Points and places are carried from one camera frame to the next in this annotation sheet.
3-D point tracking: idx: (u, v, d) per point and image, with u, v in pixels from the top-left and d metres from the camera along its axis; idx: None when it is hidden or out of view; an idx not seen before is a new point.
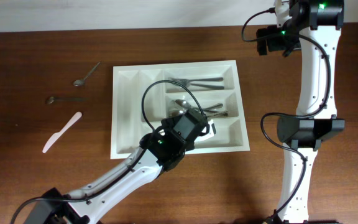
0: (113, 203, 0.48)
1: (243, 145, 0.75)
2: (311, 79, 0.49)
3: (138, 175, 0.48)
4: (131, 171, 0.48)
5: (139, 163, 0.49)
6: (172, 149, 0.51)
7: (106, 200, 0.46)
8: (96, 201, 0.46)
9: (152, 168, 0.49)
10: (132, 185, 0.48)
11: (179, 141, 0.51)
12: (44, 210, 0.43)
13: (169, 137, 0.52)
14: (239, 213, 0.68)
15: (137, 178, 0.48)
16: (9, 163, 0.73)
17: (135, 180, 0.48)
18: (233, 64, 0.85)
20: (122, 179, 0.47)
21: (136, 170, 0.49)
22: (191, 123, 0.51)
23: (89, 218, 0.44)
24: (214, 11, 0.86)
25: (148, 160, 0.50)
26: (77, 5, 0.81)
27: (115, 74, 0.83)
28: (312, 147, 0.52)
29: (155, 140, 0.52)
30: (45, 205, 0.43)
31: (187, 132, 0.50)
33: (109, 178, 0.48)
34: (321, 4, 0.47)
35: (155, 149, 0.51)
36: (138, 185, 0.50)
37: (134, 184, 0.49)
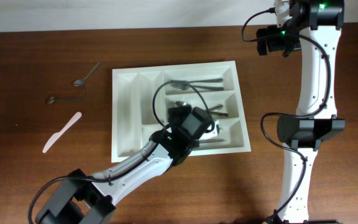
0: (130, 190, 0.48)
1: (245, 146, 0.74)
2: (311, 80, 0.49)
3: (152, 164, 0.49)
4: (146, 160, 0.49)
5: (153, 154, 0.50)
6: (179, 145, 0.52)
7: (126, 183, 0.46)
8: (117, 183, 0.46)
9: (165, 159, 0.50)
10: (146, 174, 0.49)
11: (186, 137, 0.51)
12: (69, 190, 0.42)
13: (178, 134, 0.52)
14: (239, 213, 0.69)
15: (151, 167, 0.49)
16: (11, 162, 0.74)
17: (150, 170, 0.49)
18: (232, 64, 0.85)
20: (139, 167, 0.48)
21: (150, 160, 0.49)
22: (197, 121, 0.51)
23: (112, 197, 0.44)
24: (214, 11, 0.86)
25: (162, 151, 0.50)
26: (77, 5, 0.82)
27: (115, 78, 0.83)
28: (313, 147, 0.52)
29: (163, 135, 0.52)
30: (69, 185, 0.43)
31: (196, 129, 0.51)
33: (127, 164, 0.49)
34: (321, 4, 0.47)
35: (165, 144, 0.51)
36: (152, 175, 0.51)
37: (147, 173, 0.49)
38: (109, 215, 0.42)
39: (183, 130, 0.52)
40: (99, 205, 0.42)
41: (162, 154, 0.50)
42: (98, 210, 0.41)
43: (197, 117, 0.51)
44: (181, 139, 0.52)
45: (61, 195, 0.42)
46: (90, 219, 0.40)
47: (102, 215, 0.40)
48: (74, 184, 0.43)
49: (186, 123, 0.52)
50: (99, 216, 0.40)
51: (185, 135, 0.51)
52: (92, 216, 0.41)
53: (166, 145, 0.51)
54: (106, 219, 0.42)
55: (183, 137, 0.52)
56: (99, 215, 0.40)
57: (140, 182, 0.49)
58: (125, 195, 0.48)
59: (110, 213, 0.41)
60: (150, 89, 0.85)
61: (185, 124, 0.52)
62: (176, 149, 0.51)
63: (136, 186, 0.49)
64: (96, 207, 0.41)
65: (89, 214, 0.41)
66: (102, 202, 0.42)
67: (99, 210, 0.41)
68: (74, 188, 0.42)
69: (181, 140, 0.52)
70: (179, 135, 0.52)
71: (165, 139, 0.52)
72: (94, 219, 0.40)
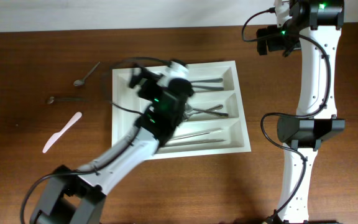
0: (120, 178, 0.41)
1: (245, 146, 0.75)
2: (311, 80, 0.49)
3: (140, 149, 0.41)
4: (132, 145, 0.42)
5: (138, 137, 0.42)
6: (165, 125, 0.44)
7: (114, 172, 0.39)
8: (104, 172, 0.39)
9: (151, 142, 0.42)
10: (135, 160, 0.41)
11: (171, 116, 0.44)
12: (56, 186, 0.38)
13: (160, 114, 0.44)
14: (239, 213, 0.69)
15: (138, 152, 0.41)
16: (11, 162, 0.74)
17: (138, 154, 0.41)
18: (232, 64, 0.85)
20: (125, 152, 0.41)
21: (136, 144, 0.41)
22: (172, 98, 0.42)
23: (101, 187, 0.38)
24: (214, 11, 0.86)
25: (145, 134, 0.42)
26: (77, 5, 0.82)
27: (115, 78, 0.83)
28: (313, 147, 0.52)
29: (145, 117, 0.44)
30: (56, 181, 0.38)
31: (174, 106, 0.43)
33: (112, 151, 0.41)
34: (321, 4, 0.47)
35: (148, 126, 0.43)
36: (142, 159, 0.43)
37: (137, 160, 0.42)
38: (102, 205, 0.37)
39: (163, 109, 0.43)
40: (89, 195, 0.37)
41: (148, 136, 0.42)
42: (89, 200, 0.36)
43: (172, 94, 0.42)
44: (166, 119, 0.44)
45: (50, 193, 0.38)
46: (82, 212, 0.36)
47: (94, 204, 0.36)
48: (61, 180, 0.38)
49: (163, 101, 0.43)
50: (91, 205, 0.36)
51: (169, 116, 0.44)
52: (84, 209, 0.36)
53: (149, 128, 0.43)
54: (100, 210, 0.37)
55: (167, 117, 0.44)
56: (90, 205, 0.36)
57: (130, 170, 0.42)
58: (115, 185, 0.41)
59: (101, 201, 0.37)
60: None
61: (163, 101, 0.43)
62: (162, 130, 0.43)
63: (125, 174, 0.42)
64: (86, 198, 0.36)
65: (79, 206, 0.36)
66: (92, 193, 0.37)
67: (90, 200, 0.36)
68: (61, 183, 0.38)
69: (166, 120, 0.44)
70: (163, 116, 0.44)
71: (148, 122, 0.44)
72: (86, 211, 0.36)
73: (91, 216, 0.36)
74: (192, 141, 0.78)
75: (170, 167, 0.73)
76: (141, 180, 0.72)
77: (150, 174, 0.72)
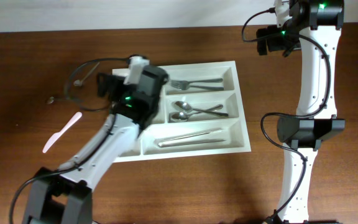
0: (104, 168, 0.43)
1: (245, 146, 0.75)
2: (311, 79, 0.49)
3: (119, 137, 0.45)
4: (111, 134, 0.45)
5: (116, 126, 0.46)
6: (142, 109, 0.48)
7: (96, 163, 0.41)
8: (87, 166, 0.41)
9: (131, 127, 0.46)
10: (115, 148, 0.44)
11: (147, 100, 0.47)
12: (41, 188, 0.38)
13: (137, 99, 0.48)
14: (239, 213, 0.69)
15: (118, 140, 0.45)
16: (10, 163, 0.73)
17: (119, 142, 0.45)
18: (232, 64, 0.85)
20: (105, 144, 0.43)
21: (115, 132, 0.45)
22: (150, 79, 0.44)
23: (86, 181, 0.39)
24: (213, 11, 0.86)
25: (124, 121, 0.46)
26: (77, 5, 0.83)
27: None
28: (312, 147, 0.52)
29: (122, 104, 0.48)
30: (39, 183, 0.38)
31: (151, 88, 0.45)
33: (91, 145, 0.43)
34: (321, 4, 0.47)
35: (127, 112, 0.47)
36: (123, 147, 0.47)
37: (117, 147, 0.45)
38: (89, 198, 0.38)
39: (139, 93, 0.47)
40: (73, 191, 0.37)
41: (126, 122, 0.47)
42: (74, 196, 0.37)
43: (148, 75, 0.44)
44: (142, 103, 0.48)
45: (36, 196, 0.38)
46: (71, 208, 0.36)
47: (81, 198, 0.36)
48: (43, 182, 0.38)
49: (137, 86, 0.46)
50: (77, 201, 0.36)
51: (145, 100, 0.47)
52: (71, 205, 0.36)
53: (127, 114, 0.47)
54: (87, 203, 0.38)
55: (145, 102, 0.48)
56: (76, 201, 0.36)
57: (112, 159, 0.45)
58: (99, 177, 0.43)
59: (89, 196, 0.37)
60: None
61: (138, 87, 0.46)
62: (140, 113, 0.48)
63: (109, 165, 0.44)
64: (71, 193, 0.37)
65: (67, 205, 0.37)
66: (77, 188, 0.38)
67: (75, 195, 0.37)
68: (44, 185, 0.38)
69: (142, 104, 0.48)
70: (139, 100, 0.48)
71: (125, 108, 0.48)
72: (73, 207, 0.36)
73: (80, 211, 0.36)
74: (192, 141, 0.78)
75: (170, 167, 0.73)
76: (141, 180, 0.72)
77: (150, 174, 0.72)
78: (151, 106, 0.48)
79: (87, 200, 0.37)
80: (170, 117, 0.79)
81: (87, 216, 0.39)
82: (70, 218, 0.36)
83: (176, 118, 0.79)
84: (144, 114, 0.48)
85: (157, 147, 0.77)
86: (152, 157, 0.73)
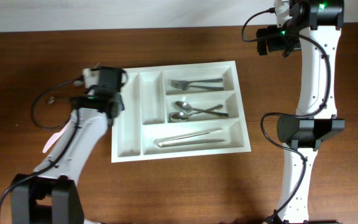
0: (79, 161, 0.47)
1: (245, 146, 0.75)
2: (311, 79, 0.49)
3: (87, 128, 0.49)
4: (79, 127, 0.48)
5: (82, 119, 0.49)
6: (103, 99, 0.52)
7: (71, 157, 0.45)
8: (63, 161, 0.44)
9: (97, 116, 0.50)
10: (87, 138, 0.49)
11: (109, 90, 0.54)
12: (23, 193, 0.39)
13: (99, 93, 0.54)
14: (239, 213, 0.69)
15: (87, 132, 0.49)
16: (10, 163, 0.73)
17: (89, 132, 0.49)
18: (232, 64, 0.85)
20: (76, 138, 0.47)
21: (82, 125, 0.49)
22: (109, 73, 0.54)
23: (66, 175, 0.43)
24: (213, 11, 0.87)
25: (89, 112, 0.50)
26: (77, 5, 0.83)
27: None
28: (312, 147, 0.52)
29: (84, 99, 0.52)
30: (20, 190, 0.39)
31: (111, 80, 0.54)
33: (62, 142, 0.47)
34: (321, 4, 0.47)
35: (88, 104, 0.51)
36: (96, 135, 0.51)
37: (88, 138, 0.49)
38: (73, 189, 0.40)
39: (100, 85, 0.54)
40: (56, 185, 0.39)
41: (92, 112, 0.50)
42: (58, 191, 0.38)
43: (107, 69, 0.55)
44: (104, 96, 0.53)
45: (20, 203, 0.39)
46: (58, 203, 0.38)
47: (66, 191, 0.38)
48: (22, 186, 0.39)
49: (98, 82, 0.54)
50: (63, 193, 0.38)
51: (107, 93, 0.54)
52: (58, 200, 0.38)
53: (91, 104, 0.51)
54: (73, 193, 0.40)
55: (105, 93, 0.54)
56: (62, 194, 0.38)
57: (89, 148, 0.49)
58: (79, 167, 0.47)
59: (73, 186, 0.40)
60: (150, 89, 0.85)
61: (99, 82, 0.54)
62: (102, 103, 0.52)
63: (86, 154, 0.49)
64: (53, 190, 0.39)
65: (54, 201, 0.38)
66: (58, 183, 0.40)
67: (59, 190, 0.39)
68: (25, 189, 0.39)
69: (104, 97, 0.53)
70: (100, 94, 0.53)
71: (87, 101, 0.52)
72: (60, 201, 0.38)
73: (68, 201, 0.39)
74: (192, 141, 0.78)
75: (170, 167, 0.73)
76: (141, 180, 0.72)
77: (150, 174, 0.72)
78: (113, 96, 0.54)
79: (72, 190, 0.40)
80: (170, 117, 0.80)
81: (75, 206, 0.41)
82: (60, 211, 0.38)
83: (176, 118, 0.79)
84: (106, 104, 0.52)
85: (157, 147, 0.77)
86: (151, 158, 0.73)
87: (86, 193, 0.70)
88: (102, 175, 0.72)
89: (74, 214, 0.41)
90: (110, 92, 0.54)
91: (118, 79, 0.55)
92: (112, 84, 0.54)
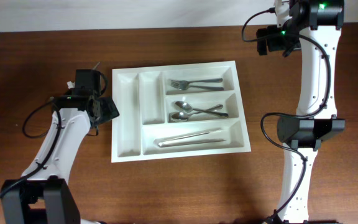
0: (67, 160, 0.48)
1: (245, 146, 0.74)
2: (311, 79, 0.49)
3: (69, 127, 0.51)
4: (63, 127, 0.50)
5: (64, 119, 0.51)
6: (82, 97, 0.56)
7: (59, 157, 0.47)
8: (50, 162, 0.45)
9: (79, 115, 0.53)
10: (72, 136, 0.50)
11: (87, 89, 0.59)
12: (14, 199, 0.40)
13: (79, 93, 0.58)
14: (239, 213, 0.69)
15: (71, 130, 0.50)
16: (10, 163, 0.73)
17: (72, 130, 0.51)
18: (232, 64, 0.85)
20: (59, 138, 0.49)
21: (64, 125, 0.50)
22: (87, 74, 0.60)
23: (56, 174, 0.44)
24: (213, 11, 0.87)
25: (69, 112, 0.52)
26: (77, 5, 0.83)
27: (115, 78, 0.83)
28: (312, 147, 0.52)
29: (64, 99, 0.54)
30: (10, 195, 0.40)
31: (89, 80, 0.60)
33: (46, 144, 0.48)
34: (321, 4, 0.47)
35: (68, 103, 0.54)
36: (81, 132, 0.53)
37: (72, 137, 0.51)
38: (64, 186, 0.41)
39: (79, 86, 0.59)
40: (47, 186, 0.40)
41: (73, 112, 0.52)
42: (50, 191, 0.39)
43: (86, 71, 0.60)
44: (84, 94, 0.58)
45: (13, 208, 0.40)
46: (51, 202, 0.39)
47: (58, 190, 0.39)
48: (13, 192, 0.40)
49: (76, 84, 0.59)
50: (55, 194, 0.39)
51: (86, 91, 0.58)
52: (50, 201, 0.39)
53: (71, 102, 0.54)
54: (66, 191, 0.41)
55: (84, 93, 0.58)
56: (54, 194, 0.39)
57: (75, 145, 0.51)
58: (68, 163, 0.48)
59: (63, 186, 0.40)
60: (150, 89, 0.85)
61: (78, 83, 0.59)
62: (82, 100, 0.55)
63: (73, 150, 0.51)
64: (45, 190, 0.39)
65: (46, 203, 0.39)
66: (49, 183, 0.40)
67: (50, 190, 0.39)
68: (15, 194, 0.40)
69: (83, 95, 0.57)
70: (81, 93, 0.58)
71: (68, 101, 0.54)
72: (54, 200, 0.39)
73: (61, 200, 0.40)
74: (192, 141, 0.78)
75: (170, 167, 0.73)
76: (141, 180, 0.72)
77: (150, 174, 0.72)
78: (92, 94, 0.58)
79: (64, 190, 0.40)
80: (170, 117, 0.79)
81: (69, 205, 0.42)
82: (55, 210, 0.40)
83: (176, 118, 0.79)
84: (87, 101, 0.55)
85: (157, 147, 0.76)
86: (151, 158, 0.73)
87: (86, 193, 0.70)
88: (102, 175, 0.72)
89: (69, 211, 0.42)
90: (91, 91, 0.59)
91: (94, 79, 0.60)
92: (90, 83, 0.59)
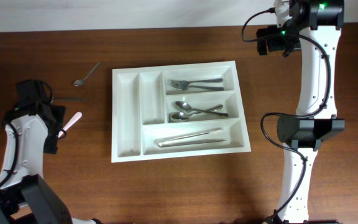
0: (35, 160, 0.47)
1: (245, 146, 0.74)
2: (311, 79, 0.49)
3: (28, 131, 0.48)
4: (20, 135, 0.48)
5: (20, 126, 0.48)
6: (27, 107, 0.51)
7: (27, 159, 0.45)
8: (18, 166, 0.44)
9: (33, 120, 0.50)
10: (33, 140, 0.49)
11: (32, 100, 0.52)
12: None
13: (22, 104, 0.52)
14: (239, 213, 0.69)
15: (30, 135, 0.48)
16: None
17: (32, 135, 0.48)
18: (232, 64, 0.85)
20: (21, 144, 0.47)
21: (22, 132, 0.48)
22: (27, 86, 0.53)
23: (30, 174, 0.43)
24: (214, 11, 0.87)
25: (20, 121, 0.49)
26: (77, 5, 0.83)
27: (115, 78, 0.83)
28: (312, 147, 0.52)
29: (11, 112, 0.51)
30: None
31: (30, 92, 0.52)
33: (9, 152, 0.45)
34: (321, 4, 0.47)
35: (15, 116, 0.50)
36: (40, 135, 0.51)
37: (33, 139, 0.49)
38: (41, 182, 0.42)
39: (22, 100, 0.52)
40: (22, 185, 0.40)
41: (20, 121, 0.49)
42: (27, 190, 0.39)
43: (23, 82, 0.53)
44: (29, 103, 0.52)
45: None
46: (33, 199, 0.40)
47: (35, 186, 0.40)
48: None
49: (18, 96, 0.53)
50: (33, 190, 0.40)
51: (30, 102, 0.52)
52: (31, 196, 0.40)
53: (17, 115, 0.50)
54: (43, 185, 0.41)
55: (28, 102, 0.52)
56: (32, 191, 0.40)
57: (39, 149, 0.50)
58: (38, 166, 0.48)
59: (40, 181, 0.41)
60: (150, 89, 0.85)
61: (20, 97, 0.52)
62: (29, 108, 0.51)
63: (38, 151, 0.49)
64: (23, 189, 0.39)
65: (28, 200, 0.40)
66: (23, 182, 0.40)
67: (27, 188, 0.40)
68: None
69: (28, 101, 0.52)
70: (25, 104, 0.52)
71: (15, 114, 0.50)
72: (35, 196, 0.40)
73: (42, 193, 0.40)
74: (192, 141, 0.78)
75: (170, 167, 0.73)
76: (141, 179, 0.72)
77: (150, 174, 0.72)
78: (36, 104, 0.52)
79: (41, 183, 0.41)
80: (170, 117, 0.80)
81: (53, 197, 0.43)
82: (40, 204, 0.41)
83: (176, 118, 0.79)
84: (35, 106, 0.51)
85: (157, 147, 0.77)
86: (152, 158, 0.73)
87: (86, 193, 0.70)
88: (102, 175, 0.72)
89: (55, 203, 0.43)
90: (34, 99, 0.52)
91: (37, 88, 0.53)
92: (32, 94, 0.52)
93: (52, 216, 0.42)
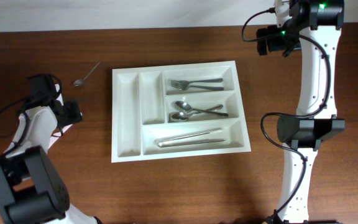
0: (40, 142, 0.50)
1: (245, 146, 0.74)
2: (311, 79, 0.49)
3: (38, 118, 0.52)
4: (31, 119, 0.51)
5: (31, 113, 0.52)
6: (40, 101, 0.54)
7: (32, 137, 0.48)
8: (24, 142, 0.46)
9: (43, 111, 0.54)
10: (41, 126, 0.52)
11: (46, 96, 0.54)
12: None
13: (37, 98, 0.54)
14: (239, 213, 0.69)
15: (39, 121, 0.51)
16: None
17: (41, 121, 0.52)
18: (232, 64, 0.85)
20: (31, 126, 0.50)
21: (33, 117, 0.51)
22: (42, 83, 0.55)
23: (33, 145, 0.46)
24: (214, 10, 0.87)
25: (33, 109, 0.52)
26: (77, 5, 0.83)
27: (114, 78, 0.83)
28: (312, 147, 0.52)
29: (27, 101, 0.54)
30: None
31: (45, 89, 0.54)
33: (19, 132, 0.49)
34: (321, 4, 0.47)
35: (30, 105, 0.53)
36: (50, 125, 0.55)
37: (43, 126, 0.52)
38: (43, 154, 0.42)
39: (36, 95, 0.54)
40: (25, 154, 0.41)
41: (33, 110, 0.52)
42: (28, 158, 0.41)
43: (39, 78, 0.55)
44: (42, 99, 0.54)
45: None
46: (33, 170, 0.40)
47: (36, 156, 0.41)
48: None
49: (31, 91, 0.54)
50: (35, 157, 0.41)
51: (43, 97, 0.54)
52: (32, 165, 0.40)
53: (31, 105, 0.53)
54: (45, 157, 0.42)
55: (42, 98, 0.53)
56: (34, 158, 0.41)
57: (46, 137, 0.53)
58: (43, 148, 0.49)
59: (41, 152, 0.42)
60: (150, 89, 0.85)
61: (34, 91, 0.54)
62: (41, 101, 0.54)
63: (45, 138, 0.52)
64: (25, 157, 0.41)
65: (30, 170, 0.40)
66: (26, 153, 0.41)
67: (29, 156, 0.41)
68: None
69: (41, 96, 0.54)
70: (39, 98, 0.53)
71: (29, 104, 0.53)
72: (36, 165, 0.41)
73: (43, 162, 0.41)
74: (192, 141, 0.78)
75: (170, 167, 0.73)
76: (141, 180, 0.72)
77: (150, 174, 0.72)
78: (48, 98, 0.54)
79: (43, 155, 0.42)
80: (170, 117, 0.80)
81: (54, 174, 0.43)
82: (40, 174, 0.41)
83: (176, 118, 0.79)
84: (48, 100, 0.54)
85: (157, 147, 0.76)
86: (151, 158, 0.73)
87: (85, 193, 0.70)
88: (102, 175, 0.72)
89: (55, 180, 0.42)
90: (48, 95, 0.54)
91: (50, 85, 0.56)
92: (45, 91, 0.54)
93: (51, 188, 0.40)
